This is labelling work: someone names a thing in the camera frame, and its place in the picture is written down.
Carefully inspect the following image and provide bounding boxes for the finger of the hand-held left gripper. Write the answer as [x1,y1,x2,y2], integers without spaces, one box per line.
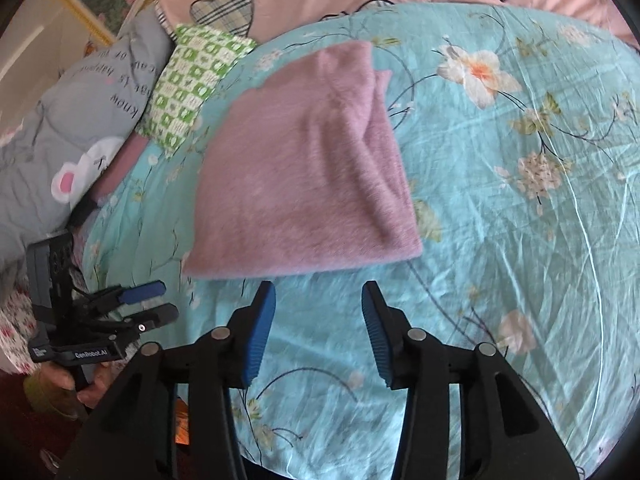
[75,281,166,311]
[95,303,180,335]

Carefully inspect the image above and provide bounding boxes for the pink fuzzy garment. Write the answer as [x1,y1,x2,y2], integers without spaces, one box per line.
[181,40,426,281]

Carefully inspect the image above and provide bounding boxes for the teal floral bedsheet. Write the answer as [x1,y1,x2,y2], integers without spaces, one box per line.
[75,2,640,478]

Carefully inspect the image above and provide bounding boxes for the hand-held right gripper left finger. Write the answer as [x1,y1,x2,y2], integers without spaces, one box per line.
[52,280,277,480]

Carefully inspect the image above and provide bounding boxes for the person's left hand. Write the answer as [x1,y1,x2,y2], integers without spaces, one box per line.
[41,360,120,408]

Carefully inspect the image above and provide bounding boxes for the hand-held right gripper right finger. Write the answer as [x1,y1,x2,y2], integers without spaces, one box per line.
[361,281,581,480]

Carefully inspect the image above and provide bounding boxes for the orange packet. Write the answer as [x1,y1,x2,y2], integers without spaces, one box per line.
[173,399,192,446]

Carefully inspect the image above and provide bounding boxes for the green checkered pillow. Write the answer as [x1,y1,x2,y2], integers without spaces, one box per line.
[134,24,258,153]

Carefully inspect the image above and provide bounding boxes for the grey printed quilt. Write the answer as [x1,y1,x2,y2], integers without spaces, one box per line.
[0,10,176,261]

